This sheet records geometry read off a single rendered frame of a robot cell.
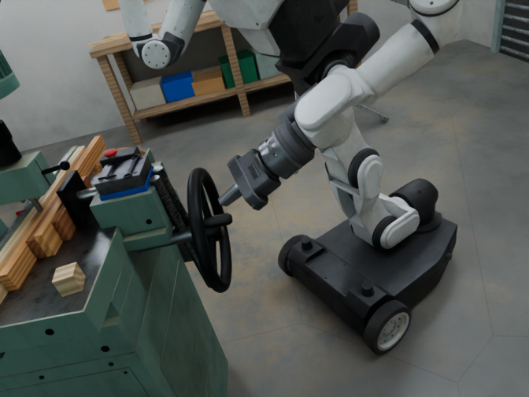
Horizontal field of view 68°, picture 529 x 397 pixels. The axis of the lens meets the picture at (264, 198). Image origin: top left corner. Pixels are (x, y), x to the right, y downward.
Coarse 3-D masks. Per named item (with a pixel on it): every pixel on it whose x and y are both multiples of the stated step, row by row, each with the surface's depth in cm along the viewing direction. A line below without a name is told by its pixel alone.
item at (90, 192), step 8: (72, 176) 86; (64, 184) 83; (72, 184) 85; (80, 184) 88; (56, 192) 81; (64, 192) 81; (72, 192) 84; (80, 192) 86; (88, 192) 85; (96, 192) 85; (64, 200) 82; (72, 200) 84; (80, 200) 86; (88, 200) 90; (72, 208) 83; (80, 208) 86; (88, 208) 89; (72, 216) 84; (80, 216) 85
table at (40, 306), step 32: (96, 224) 85; (64, 256) 78; (96, 256) 76; (32, 288) 72; (96, 288) 69; (0, 320) 66; (32, 320) 65; (64, 320) 65; (96, 320) 67; (0, 352) 68
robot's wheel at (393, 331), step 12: (396, 300) 141; (384, 312) 135; (396, 312) 135; (408, 312) 140; (372, 324) 135; (384, 324) 134; (396, 324) 142; (408, 324) 144; (372, 336) 134; (384, 336) 141; (396, 336) 145; (372, 348) 136; (384, 348) 141
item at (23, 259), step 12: (96, 144) 115; (84, 156) 108; (96, 156) 114; (72, 168) 103; (84, 168) 105; (48, 204) 89; (24, 240) 78; (24, 252) 76; (12, 264) 72; (24, 264) 75; (0, 276) 70; (12, 276) 71; (24, 276) 74; (12, 288) 72
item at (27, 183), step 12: (24, 156) 80; (36, 156) 79; (0, 168) 77; (12, 168) 76; (24, 168) 75; (36, 168) 78; (48, 168) 82; (0, 180) 76; (12, 180) 76; (24, 180) 77; (36, 180) 77; (48, 180) 81; (0, 192) 78; (12, 192) 78; (24, 192) 78; (36, 192) 78; (0, 204) 79
